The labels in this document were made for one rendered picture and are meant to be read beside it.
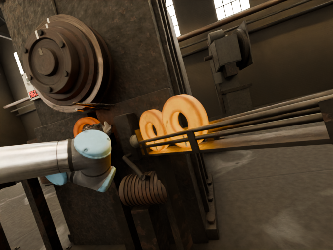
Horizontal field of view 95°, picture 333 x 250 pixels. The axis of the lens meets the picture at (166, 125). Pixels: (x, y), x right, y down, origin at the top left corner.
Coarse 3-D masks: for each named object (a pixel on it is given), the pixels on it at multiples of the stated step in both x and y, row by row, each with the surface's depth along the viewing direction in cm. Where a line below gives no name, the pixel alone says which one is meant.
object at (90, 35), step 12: (72, 24) 72; (84, 24) 71; (96, 36) 75; (96, 48) 71; (96, 60) 72; (108, 60) 77; (96, 72) 73; (108, 72) 78; (96, 84) 74; (96, 96) 78; (60, 108) 82; (72, 108) 80; (84, 108) 84
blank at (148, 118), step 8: (144, 112) 55; (152, 112) 52; (160, 112) 52; (144, 120) 56; (152, 120) 53; (160, 120) 50; (144, 128) 58; (152, 128) 59; (160, 128) 50; (144, 136) 59; (152, 136) 58
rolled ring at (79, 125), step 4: (80, 120) 82; (84, 120) 81; (88, 120) 81; (92, 120) 80; (96, 120) 82; (76, 124) 83; (80, 124) 82; (84, 124) 84; (76, 128) 84; (80, 128) 85; (76, 132) 84; (80, 132) 85
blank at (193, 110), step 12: (180, 96) 40; (168, 108) 45; (180, 108) 41; (192, 108) 38; (168, 120) 46; (192, 120) 39; (204, 120) 38; (168, 132) 48; (204, 132) 39; (180, 144) 45
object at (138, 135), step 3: (138, 129) 61; (135, 132) 60; (138, 132) 61; (138, 135) 60; (141, 135) 61; (138, 138) 60; (141, 138) 61; (138, 141) 60; (141, 144) 60; (141, 150) 60; (150, 150) 62; (144, 153) 60
